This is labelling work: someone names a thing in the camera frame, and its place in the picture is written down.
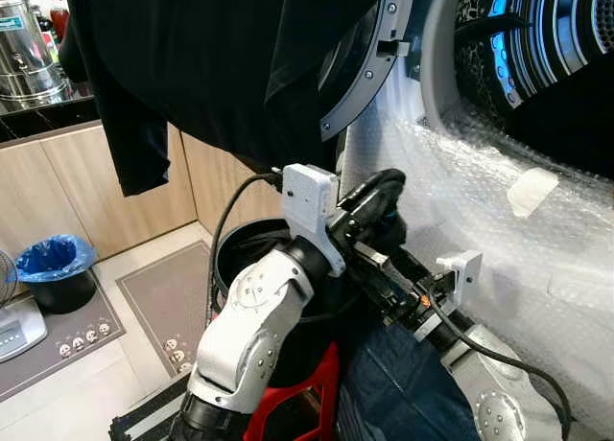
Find grey round washer door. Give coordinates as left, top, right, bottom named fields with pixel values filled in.
left=317, top=0, right=419, bottom=142

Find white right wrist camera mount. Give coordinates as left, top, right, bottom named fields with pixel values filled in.
left=436, top=250, right=484, bottom=310

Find stainless steel water urn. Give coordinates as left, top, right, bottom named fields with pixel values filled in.
left=0, top=0, right=64, bottom=104

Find blue denim jeans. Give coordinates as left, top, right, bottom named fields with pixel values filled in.
left=336, top=316, right=483, bottom=441

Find black plastic bucket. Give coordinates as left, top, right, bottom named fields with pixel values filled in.
left=212, top=218, right=361, bottom=388

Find large grey floor mat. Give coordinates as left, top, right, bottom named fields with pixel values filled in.
left=0, top=286, right=127, bottom=405

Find white bathroom scale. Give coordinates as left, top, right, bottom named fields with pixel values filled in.
left=0, top=295, right=48, bottom=364

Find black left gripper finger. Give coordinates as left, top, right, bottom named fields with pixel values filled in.
left=369, top=213, right=408, bottom=256
left=338, top=168, right=408, bottom=222

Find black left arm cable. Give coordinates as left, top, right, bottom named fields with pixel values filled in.
left=205, top=172, right=285, bottom=325

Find beige tape piece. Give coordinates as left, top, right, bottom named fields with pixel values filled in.
left=507, top=167, right=560, bottom=220

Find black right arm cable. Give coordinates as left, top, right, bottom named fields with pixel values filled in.
left=426, top=295, right=575, bottom=440

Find red plastic stool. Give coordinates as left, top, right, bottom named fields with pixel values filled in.
left=243, top=341, right=343, bottom=441

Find black garment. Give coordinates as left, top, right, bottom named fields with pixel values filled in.
left=59, top=0, right=396, bottom=198

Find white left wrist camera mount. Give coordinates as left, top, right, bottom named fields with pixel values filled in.
left=280, top=163, right=347, bottom=277

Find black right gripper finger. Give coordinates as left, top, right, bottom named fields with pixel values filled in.
left=347, top=241, right=405, bottom=282
left=360, top=267, right=395, bottom=313

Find clear bubble wrap sheet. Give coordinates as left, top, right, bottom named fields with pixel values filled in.
left=338, top=72, right=614, bottom=441

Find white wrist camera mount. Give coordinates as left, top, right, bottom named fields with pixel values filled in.
left=436, top=250, right=484, bottom=310
left=280, top=163, right=347, bottom=277

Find wooden base cabinet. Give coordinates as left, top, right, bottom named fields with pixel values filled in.
left=0, top=120, right=289, bottom=262

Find black bin with blue bag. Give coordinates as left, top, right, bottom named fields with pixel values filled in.
left=13, top=234, right=99, bottom=315

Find small grey floor mat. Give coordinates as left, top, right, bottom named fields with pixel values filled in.
left=115, top=240, right=218, bottom=377

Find steel washer drum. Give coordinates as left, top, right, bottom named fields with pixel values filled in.
left=451, top=0, right=614, bottom=178

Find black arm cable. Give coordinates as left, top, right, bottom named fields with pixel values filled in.
left=205, top=172, right=285, bottom=325
left=426, top=295, right=575, bottom=440

